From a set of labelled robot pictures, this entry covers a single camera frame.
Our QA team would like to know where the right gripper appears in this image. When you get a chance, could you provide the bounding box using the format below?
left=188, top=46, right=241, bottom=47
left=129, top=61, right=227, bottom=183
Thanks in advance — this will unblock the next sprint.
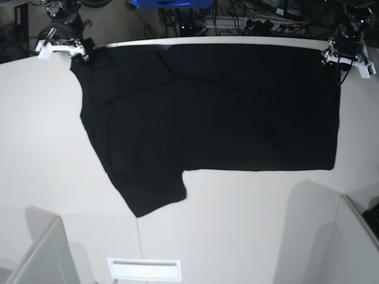
left=35, top=1, right=95, bottom=62

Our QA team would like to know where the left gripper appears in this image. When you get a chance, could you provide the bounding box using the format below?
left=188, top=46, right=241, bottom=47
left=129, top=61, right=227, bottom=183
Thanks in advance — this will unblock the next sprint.
left=321, top=5, right=374, bottom=74

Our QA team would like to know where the black T-shirt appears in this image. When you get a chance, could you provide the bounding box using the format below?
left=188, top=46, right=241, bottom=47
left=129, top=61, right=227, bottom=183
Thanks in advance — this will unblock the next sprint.
left=70, top=44, right=341, bottom=217

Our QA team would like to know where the blue box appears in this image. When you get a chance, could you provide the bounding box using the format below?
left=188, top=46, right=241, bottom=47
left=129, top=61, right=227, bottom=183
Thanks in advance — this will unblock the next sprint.
left=131, top=0, right=213, bottom=8

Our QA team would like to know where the black keyboard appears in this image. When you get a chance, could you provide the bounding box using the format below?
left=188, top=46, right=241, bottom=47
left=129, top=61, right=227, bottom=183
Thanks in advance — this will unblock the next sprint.
left=362, top=204, right=379, bottom=237

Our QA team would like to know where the white partition panel right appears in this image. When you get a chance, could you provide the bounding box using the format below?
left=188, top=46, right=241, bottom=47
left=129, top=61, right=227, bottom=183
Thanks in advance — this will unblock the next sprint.
left=332, top=195, right=378, bottom=283

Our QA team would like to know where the white partition panel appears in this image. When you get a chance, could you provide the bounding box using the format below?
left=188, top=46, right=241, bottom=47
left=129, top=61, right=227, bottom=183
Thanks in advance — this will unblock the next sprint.
left=332, top=195, right=378, bottom=283
left=4, top=216, right=81, bottom=283

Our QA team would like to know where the white partition panel left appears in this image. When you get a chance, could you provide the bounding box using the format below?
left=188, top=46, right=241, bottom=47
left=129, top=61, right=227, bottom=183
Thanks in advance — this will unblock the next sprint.
left=4, top=216, right=81, bottom=283

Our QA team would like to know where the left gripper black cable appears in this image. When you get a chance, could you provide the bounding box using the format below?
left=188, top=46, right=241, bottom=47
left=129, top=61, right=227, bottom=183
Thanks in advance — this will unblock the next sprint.
left=324, top=59, right=356, bottom=86

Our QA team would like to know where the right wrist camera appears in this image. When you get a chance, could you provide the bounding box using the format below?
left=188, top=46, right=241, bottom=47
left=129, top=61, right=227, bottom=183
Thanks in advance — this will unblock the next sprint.
left=35, top=48, right=53, bottom=60

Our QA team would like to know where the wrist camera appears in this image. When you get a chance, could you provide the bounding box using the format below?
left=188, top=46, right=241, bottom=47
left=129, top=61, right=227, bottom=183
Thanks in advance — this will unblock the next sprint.
left=35, top=48, right=53, bottom=60
left=359, top=62, right=377, bottom=79

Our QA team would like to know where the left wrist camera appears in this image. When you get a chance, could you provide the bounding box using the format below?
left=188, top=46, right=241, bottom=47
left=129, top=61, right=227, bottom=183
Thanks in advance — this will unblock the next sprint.
left=359, top=62, right=377, bottom=79

